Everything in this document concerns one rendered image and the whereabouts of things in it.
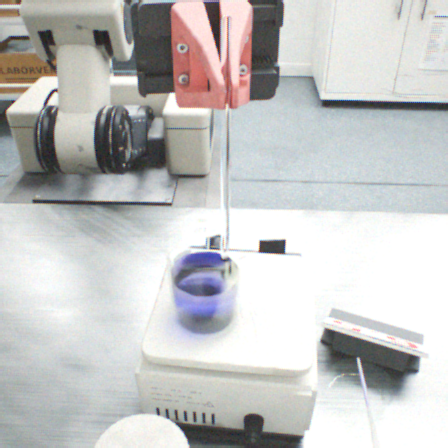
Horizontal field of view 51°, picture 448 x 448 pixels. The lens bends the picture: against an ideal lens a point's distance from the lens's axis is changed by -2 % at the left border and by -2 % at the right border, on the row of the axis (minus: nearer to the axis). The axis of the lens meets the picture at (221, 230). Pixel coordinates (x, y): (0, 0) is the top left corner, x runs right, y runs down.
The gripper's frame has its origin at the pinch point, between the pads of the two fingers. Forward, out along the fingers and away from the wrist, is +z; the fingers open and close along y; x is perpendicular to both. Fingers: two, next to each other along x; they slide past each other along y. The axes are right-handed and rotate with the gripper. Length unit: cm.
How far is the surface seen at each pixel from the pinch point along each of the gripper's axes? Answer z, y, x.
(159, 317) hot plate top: 0.9, -5.0, 16.6
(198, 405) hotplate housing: 5.7, -2.7, 21.2
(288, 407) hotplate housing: 7.3, 3.5, 20.4
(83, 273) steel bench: -14.9, -13.4, 25.6
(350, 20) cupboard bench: -225, 101, 53
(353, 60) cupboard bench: -224, 105, 74
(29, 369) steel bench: -2.5, -17.2, 25.5
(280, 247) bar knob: -9.5, 6.9, 19.8
